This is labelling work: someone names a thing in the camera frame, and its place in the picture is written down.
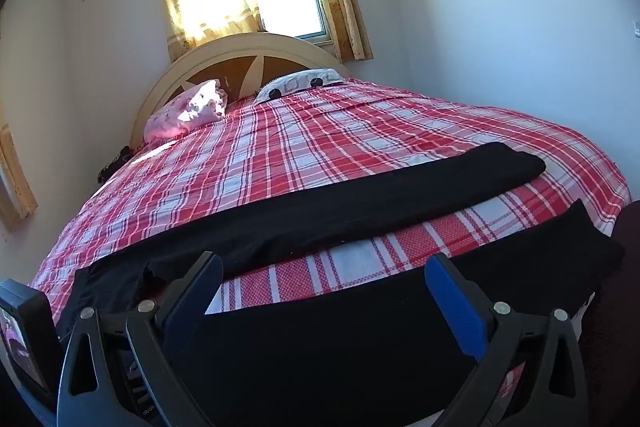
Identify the cream wooden headboard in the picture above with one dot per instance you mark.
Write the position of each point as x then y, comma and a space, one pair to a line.
242, 63

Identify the side window curtain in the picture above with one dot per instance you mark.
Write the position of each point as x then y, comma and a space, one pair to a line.
17, 200

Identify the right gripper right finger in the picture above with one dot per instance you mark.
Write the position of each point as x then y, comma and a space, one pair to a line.
528, 368

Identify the red plaid bed sheet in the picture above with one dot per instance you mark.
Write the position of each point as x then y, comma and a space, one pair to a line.
318, 137

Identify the white black-dotted pillow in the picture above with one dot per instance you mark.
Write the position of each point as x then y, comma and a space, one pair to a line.
297, 82

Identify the black item beside bed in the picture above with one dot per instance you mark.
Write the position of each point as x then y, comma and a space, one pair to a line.
125, 154

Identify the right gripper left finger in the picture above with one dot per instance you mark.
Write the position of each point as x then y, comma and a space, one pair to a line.
156, 333

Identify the black pants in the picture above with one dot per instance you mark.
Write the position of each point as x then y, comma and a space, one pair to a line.
324, 318

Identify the pink floral pillow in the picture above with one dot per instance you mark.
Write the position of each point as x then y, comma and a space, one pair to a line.
203, 104

